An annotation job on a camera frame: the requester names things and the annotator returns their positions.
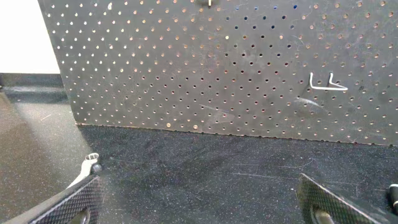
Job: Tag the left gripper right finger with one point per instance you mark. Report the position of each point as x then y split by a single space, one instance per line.
326 205

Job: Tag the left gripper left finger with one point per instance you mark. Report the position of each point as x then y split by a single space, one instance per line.
71 202

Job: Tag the wrench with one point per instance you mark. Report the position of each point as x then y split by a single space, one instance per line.
84 168

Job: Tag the black pegboard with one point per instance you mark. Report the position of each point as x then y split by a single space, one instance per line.
186 68

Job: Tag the metal hook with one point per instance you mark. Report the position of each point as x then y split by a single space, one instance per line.
209 2
326 89

